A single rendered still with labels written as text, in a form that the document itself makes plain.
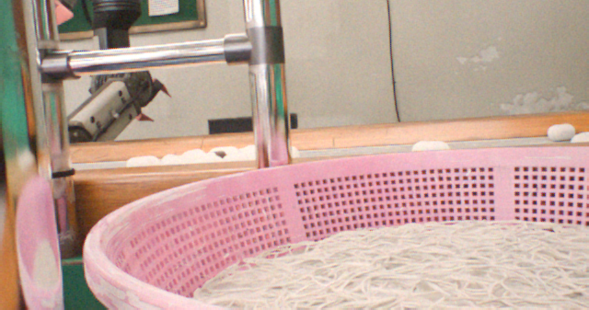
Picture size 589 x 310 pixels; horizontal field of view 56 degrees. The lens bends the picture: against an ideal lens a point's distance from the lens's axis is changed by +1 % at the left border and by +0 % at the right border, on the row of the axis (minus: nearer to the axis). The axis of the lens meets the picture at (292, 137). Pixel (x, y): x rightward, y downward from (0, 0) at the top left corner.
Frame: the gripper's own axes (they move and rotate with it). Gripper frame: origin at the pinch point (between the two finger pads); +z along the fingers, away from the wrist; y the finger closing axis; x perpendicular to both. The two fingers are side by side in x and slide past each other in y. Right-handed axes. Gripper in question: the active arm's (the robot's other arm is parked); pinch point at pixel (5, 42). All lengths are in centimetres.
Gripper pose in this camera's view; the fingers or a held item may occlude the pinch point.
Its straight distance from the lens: 82.6
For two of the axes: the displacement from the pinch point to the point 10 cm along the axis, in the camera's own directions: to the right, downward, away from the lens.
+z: -4.2, 8.3, -3.7
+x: -6.2, -5.6, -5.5
